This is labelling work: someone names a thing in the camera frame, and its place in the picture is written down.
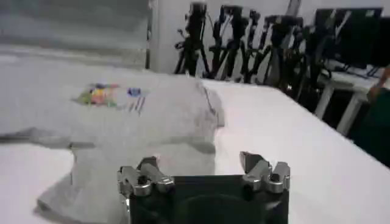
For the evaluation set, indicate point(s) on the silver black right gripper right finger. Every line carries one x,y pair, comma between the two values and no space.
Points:
265,176

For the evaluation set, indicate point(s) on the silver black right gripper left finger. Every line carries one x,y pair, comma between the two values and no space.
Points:
143,179

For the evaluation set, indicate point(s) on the person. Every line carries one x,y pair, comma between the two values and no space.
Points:
376,121

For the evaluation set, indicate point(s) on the white desk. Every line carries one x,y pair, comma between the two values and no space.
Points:
347,91

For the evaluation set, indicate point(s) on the white printed t-shirt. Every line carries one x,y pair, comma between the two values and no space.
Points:
122,143

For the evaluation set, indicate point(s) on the black computer monitor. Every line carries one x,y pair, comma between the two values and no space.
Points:
350,36

